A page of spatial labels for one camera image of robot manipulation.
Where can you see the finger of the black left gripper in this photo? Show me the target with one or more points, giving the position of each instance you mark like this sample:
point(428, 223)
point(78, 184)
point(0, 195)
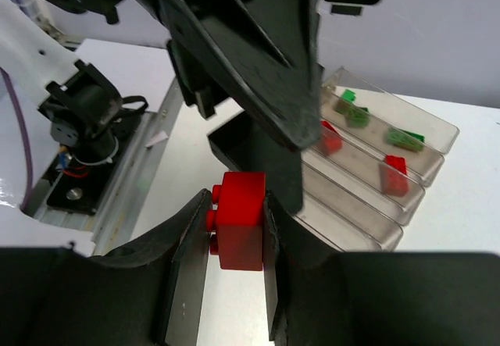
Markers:
point(241, 145)

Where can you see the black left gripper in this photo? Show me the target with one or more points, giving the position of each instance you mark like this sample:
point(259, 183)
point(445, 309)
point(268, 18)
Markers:
point(263, 53)

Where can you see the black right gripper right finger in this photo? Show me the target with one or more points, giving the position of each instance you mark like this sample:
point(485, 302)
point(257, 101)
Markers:
point(317, 295)

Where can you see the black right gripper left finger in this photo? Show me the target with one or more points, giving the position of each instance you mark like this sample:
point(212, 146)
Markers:
point(146, 292)

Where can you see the small red lego brick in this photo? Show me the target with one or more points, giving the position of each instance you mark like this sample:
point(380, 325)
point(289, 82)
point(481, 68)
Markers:
point(235, 221)

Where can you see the red lego piece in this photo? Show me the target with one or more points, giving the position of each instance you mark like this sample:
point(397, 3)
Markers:
point(330, 140)

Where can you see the green lego piece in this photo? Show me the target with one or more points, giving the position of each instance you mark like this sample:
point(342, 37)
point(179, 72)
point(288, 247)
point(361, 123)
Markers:
point(348, 95)

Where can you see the red rectangular lego brick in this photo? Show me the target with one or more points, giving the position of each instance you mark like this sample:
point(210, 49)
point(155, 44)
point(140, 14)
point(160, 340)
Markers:
point(393, 176)

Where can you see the long green lego brick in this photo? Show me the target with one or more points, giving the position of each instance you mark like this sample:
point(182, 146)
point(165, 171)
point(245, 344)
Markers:
point(405, 139)

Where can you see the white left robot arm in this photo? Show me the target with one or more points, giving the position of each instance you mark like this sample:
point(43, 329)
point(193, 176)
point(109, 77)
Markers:
point(77, 98)

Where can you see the clear compartment organizer tray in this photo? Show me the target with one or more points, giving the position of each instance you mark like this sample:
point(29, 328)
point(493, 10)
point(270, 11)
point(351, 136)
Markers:
point(343, 200)

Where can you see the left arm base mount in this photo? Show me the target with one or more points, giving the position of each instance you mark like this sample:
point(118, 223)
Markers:
point(80, 187)

